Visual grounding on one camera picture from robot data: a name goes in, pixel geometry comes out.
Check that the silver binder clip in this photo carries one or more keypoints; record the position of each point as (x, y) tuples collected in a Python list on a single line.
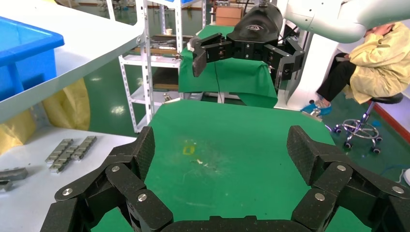
[(315, 114), (169, 100)]

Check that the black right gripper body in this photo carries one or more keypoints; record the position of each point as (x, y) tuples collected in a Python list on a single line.
[(256, 32)]

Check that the white paper cup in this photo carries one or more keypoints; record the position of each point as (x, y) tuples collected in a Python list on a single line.
[(168, 31)]

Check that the dark metal tool pile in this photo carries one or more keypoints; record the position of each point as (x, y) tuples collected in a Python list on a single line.
[(166, 43)]

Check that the brown cardboard box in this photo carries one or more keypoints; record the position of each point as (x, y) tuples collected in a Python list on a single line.
[(229, 16)]

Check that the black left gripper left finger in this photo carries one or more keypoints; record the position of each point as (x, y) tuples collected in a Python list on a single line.
[(125, 179)]

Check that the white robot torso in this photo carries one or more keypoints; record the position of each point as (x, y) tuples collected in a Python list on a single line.
[(310, 73)]

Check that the yellow plastic bag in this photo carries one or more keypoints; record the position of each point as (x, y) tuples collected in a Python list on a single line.
[(70, 105)]

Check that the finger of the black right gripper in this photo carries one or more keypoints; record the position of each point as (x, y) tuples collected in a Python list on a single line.
[(286, 60), (211, 51)]

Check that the white slotted storage rack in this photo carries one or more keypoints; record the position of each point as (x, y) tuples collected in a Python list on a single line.
[(150, 60)]

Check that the blue plastic bin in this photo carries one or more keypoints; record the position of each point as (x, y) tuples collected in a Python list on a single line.
[(25, 64)]

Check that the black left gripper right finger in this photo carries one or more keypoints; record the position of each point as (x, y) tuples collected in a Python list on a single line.
[(333, 179)]

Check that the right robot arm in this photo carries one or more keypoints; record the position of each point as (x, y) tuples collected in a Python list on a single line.
[(336, 19)]

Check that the person in yellow coat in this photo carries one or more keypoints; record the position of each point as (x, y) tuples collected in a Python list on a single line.
[(378, 64)]

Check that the black stool chrome base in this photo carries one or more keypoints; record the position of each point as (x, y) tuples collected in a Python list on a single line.
[(384, 100)]

